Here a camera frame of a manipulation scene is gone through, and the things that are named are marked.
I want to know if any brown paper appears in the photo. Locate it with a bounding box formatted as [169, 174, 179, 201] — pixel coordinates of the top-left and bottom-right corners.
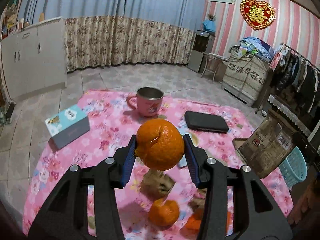
[140, 169, 176, 200]

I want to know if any teal plastic laundry basket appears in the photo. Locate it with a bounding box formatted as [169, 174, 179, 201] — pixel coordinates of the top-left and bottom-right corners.
[278, 146, 308, 189]

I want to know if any small brown paper scrap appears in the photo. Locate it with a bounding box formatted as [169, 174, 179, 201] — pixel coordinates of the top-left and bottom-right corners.
[188, 191, 207, 211]

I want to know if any flat orange peel piece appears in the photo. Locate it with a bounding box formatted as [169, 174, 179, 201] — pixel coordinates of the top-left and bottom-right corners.
[184, 208, 232, 235]

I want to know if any clothes rack with garments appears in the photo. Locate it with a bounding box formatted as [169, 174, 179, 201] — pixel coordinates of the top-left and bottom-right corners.
[254, 42, 319, 151]

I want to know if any brown phone case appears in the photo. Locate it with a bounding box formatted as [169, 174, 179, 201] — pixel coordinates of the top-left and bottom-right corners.
[232, 138, 247, 150]

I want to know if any teal grey small box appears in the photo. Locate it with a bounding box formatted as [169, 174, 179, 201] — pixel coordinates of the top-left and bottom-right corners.
[44, 105, 90, 150]

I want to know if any orange mandarin peel piece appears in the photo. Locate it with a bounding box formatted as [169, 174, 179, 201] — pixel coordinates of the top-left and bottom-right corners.
[148, 198, 180, 227]

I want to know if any pink floral tablecloth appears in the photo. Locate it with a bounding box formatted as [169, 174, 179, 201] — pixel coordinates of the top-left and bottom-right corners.
[22, 89, 295, 240]

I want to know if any round gold lid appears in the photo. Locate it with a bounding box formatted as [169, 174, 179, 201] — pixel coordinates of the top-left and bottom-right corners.
[189, 132, 199, 147]

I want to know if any cloth covered cabinet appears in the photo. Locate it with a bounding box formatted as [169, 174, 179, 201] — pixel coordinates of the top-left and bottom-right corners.
[221, 45, 271, 107]

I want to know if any black power bank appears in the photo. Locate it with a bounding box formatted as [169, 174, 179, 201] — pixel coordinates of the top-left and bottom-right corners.
[184, 111, 229, 133]

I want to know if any white blue paper leaflet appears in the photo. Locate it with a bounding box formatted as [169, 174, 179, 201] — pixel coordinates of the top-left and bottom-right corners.
[177, 132, 191, 168]

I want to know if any pile of clothes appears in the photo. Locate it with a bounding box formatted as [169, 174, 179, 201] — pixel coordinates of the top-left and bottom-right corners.
[237, 36, 274, 61]

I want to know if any metal folding stool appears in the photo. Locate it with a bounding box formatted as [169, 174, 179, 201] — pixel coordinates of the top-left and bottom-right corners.
[201, 53, 229, 82]

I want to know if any pink cartoon mug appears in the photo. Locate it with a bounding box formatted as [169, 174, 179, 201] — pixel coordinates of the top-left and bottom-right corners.
[126, 87, 164, 117]

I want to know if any grey water dispenser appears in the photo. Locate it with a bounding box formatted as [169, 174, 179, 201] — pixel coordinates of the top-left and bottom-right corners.
[187, 30, 215, 73]

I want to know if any blue potted plant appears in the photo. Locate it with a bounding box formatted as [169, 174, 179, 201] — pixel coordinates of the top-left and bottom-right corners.
[202, 14, 216, 33]

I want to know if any white low cabinet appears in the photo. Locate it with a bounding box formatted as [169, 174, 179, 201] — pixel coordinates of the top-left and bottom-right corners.
[1, 17, 67, 100]

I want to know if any blue floral curtain right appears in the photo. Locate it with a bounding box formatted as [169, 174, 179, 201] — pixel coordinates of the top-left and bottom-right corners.
[124, 0, 205, 64]

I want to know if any blue floral curtain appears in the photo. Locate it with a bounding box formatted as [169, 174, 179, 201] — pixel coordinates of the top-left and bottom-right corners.
[18, 0, 131, 72]
[124, 0, 205, 64]

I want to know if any blue floral curtain left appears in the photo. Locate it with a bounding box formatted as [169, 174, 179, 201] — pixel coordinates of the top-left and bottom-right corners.
[18, 0, 131, 72]

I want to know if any red heart wall decoration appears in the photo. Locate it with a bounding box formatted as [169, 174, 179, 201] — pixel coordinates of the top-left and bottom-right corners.
[240, 0, 276, 30]

